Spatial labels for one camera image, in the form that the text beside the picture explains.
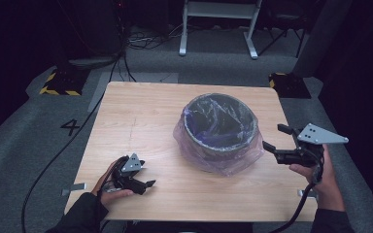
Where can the grey tape strip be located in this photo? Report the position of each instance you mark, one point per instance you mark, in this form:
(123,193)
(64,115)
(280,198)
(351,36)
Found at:
(74,188)
(312,194)

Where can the black tripod stand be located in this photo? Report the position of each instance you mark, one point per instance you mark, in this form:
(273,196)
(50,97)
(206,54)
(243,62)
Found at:
(283,29)

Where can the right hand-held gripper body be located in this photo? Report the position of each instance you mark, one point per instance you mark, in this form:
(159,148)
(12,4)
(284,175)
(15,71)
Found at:
(307,149)

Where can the green ribbed trash bin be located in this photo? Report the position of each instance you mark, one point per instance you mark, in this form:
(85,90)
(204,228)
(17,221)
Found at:
(207,149)

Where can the person's right hand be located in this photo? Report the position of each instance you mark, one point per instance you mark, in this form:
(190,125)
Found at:
(327,191)

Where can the grey slanted post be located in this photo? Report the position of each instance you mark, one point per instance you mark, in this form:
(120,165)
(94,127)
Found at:
(320,39)

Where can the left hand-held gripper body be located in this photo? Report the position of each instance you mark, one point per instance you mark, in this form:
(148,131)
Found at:
(128,174)

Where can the purple plastic trash bag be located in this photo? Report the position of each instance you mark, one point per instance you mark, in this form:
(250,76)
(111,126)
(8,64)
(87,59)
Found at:
(220,161)

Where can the white metal stand frame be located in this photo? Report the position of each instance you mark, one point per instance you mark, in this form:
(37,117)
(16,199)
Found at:
(218,9)

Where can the black yellow striped stand base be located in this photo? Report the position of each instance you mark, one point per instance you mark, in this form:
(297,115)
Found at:
(63,82)
(289,85)

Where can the person's left hand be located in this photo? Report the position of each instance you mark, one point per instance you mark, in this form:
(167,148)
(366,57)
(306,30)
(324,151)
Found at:
(110,194)

